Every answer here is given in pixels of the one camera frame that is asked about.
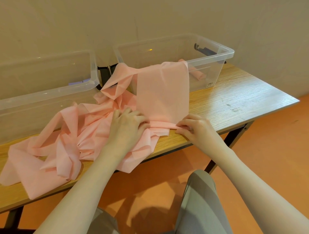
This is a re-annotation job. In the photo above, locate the person's right hand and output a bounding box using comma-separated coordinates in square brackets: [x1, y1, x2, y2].
[175, 114, 219, 149]

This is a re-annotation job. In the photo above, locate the person's left hand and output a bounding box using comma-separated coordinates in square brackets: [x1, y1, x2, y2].
[107, 108, 151, 154]

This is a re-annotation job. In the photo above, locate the long pink fabric strip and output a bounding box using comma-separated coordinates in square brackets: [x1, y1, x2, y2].
[0, 61, 190, 200]

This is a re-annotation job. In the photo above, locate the person's right forearm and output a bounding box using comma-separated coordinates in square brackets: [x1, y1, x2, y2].
[194, 135, 309, 234]

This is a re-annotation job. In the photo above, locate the person's left forearm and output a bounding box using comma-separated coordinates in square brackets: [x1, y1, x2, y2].
[34, 143, 126, 234]

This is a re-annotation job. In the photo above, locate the rolled pink fabric piece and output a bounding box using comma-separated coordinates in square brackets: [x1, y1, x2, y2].
[178, 58, 208, 81]

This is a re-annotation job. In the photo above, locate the clear plastic storage bin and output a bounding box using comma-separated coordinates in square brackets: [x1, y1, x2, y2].
[0, 50, 101, 145]
[113, 33, 235, 93]

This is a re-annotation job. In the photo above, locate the person's right leg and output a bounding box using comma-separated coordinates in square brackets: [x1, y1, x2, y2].
[174, 169, 234, 234]

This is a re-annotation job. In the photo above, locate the black bin handle clip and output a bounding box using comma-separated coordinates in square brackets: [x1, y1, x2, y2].
[97, 65, 109, 91]
[109, 64, 119, 80]
[194, 43, 217, 57]

